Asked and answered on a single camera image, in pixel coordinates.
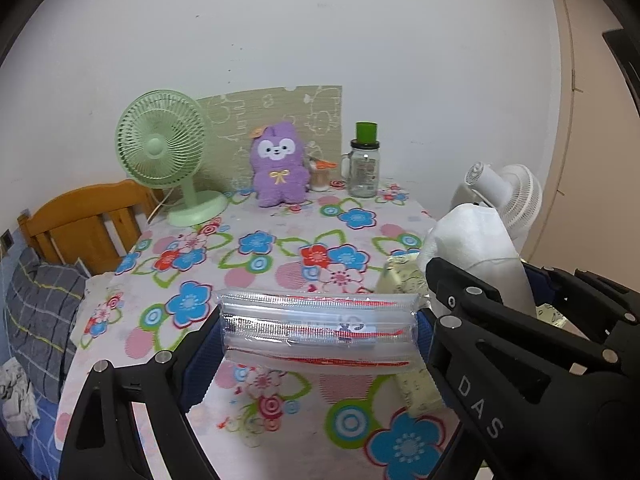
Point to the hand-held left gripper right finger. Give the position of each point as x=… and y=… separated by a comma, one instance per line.
x=426, y=335

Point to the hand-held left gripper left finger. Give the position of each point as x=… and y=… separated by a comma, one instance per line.
x=200, y=375

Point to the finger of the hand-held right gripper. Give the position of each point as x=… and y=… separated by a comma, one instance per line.
x=545, y=285
x=465, y=280

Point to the smooth white towel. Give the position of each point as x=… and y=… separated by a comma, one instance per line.
x=475, y=240

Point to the pale yellow patterned box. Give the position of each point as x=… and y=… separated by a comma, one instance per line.
x=405, y=280

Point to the clear zip bags stack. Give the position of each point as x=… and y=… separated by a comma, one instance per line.
x=320, y=330

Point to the white desk fan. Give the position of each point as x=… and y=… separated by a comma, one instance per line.
x=520, y=195

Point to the beige door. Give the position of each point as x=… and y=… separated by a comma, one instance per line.
x=590, y=160

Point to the glass jar mug green lid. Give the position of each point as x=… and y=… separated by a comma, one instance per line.
x=362, y=175

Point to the floral tablecloth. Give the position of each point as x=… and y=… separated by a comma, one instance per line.
x=280, y=242

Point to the blue bed sheet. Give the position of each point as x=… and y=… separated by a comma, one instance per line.
x=47, y=437

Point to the grey plaid pillow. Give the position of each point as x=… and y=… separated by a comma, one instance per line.
x=40, y=310

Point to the small cup with orange stick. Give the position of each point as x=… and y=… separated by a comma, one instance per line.
x=320, y=180

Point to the white crumpled cloth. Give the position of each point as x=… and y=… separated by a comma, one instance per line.
x=17, y=395

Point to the wooden bed headboard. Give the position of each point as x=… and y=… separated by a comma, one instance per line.
x=75, y=220

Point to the purple plush toy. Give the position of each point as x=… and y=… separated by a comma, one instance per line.
x=280, y=180

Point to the green desk fan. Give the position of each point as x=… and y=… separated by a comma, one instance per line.
x=160, y=147

